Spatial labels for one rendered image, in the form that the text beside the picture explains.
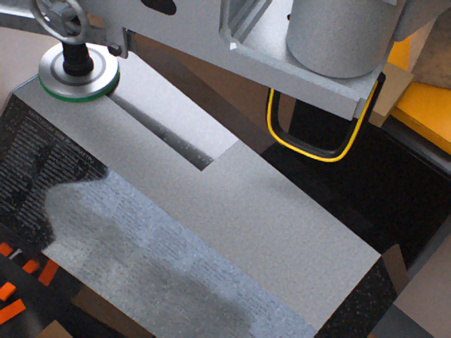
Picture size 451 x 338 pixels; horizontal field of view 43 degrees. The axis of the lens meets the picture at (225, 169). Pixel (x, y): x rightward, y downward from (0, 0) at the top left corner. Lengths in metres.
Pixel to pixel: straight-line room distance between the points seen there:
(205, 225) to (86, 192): 0.33
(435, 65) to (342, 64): 0.76
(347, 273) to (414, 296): 1.01
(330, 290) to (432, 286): 1.10
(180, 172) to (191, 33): 0.41
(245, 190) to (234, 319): 0.31
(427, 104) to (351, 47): 0.78
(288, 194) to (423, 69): 0.61
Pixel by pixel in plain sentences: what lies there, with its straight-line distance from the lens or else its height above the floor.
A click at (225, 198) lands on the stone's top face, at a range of 1.40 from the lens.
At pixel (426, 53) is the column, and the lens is 1.76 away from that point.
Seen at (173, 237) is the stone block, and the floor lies 0.80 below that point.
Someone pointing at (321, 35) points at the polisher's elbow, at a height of 1.34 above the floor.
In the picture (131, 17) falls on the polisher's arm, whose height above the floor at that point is 1.21.
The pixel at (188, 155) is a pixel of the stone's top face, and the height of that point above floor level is 0.83.
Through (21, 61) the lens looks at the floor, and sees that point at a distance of 2.94.
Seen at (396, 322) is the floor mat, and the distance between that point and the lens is 2.27.
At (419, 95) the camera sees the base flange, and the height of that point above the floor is 0.78.
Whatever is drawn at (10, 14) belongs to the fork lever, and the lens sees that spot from 1.58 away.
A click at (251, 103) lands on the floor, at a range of 2.70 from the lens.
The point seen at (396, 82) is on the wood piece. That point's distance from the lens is 1.75.
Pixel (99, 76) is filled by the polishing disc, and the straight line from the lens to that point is 1.62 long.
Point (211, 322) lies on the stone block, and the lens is 1.38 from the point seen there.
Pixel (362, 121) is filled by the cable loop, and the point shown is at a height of 1.10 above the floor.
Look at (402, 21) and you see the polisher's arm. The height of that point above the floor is 1.32.
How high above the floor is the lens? 2.02
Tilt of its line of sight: 55 degrees down
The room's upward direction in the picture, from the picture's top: 6 degrees clockwise
